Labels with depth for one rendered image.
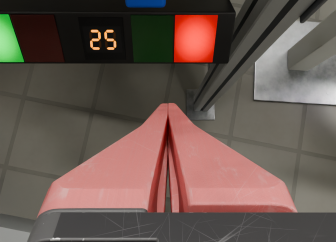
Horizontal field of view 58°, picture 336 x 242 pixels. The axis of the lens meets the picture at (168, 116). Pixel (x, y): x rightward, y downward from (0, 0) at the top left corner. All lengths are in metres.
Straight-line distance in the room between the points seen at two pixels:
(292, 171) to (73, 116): 0.64
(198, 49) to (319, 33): 0.61
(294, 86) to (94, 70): 0.58
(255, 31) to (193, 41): 0.13
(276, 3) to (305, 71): 0.70
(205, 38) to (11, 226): 0.22
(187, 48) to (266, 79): 0.71
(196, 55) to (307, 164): 0.76
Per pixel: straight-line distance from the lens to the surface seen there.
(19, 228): 0.30
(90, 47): 0.23
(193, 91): 0.88
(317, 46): 0.81
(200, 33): 0.22
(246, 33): 0.35
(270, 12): 0.31
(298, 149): 0.94
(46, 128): 0.92
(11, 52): 0.25
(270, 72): 0.94
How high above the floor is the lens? 0.86
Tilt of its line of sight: 82 degrees down
